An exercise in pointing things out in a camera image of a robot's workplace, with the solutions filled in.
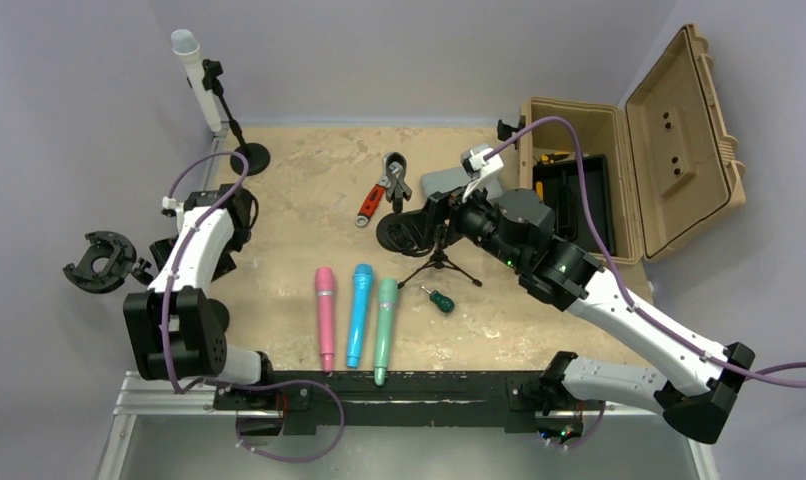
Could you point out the black tripod shock-mount stand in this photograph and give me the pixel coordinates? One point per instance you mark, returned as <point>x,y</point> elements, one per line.
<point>429,252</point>

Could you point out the black round-base back stand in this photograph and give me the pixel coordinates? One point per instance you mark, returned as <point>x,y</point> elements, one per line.
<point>257,155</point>

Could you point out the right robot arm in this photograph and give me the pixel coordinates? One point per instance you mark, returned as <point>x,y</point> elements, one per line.
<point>693,382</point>

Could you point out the grey plastic tool case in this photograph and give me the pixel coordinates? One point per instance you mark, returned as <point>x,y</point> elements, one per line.
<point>450,179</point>

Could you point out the green stubby screwdriver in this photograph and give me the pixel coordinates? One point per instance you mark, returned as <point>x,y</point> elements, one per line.
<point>444,304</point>

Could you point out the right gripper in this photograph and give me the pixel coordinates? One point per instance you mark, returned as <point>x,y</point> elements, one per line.
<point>444,205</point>

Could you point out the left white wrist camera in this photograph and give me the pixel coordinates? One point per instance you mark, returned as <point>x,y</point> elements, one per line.
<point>171,208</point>

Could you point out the tan hard toolbox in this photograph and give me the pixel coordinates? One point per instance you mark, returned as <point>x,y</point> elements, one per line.
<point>672,166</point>

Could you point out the white microphone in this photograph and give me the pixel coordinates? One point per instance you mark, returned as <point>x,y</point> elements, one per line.
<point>187,50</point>

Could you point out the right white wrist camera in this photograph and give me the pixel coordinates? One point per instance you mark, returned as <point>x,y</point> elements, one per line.
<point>483,166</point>

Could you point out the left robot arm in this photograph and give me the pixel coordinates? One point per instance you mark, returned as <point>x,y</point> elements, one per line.
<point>176,329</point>

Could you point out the black toolbox tray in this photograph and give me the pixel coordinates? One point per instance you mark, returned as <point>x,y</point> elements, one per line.
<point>567,189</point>

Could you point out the blue microphone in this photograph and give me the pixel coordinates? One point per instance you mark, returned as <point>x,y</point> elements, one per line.
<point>362,285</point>

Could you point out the mint green microphone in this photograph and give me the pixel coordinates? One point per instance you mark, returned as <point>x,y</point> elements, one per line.
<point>388,299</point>

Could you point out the black round-base stand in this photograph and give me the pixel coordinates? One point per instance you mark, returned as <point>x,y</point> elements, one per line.
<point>398,192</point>
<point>257,155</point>

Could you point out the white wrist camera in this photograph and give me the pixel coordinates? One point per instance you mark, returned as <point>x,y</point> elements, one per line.
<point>171,208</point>
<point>483,166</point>

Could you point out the red adjustable wrench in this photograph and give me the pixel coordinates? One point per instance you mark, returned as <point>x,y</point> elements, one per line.
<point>371,202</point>

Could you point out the pink microphone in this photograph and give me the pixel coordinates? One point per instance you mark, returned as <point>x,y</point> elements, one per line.
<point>325,291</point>

